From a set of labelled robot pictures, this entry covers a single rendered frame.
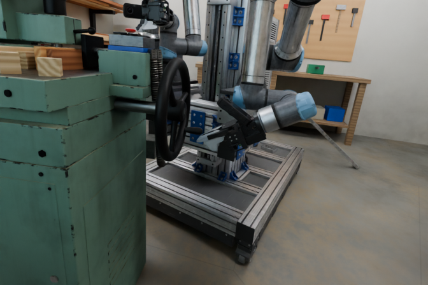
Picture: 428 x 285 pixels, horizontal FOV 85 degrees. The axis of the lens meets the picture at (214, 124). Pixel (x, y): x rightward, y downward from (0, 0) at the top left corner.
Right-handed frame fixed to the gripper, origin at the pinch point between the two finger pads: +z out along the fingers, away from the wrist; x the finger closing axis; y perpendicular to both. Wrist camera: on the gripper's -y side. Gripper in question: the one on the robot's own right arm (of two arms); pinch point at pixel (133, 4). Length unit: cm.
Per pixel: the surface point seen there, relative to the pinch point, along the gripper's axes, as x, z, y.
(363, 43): -11, -288, 201
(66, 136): 32.3, 32.9, -1.9
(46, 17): 6.3, 15.8, -16.5
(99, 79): 21.3, 20.3, -1.1
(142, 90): 24.4, 16.0, 8.0
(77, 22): 6.8, 10.7, -11.6
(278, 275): 114, -16, 55
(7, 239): 59, 34, -21
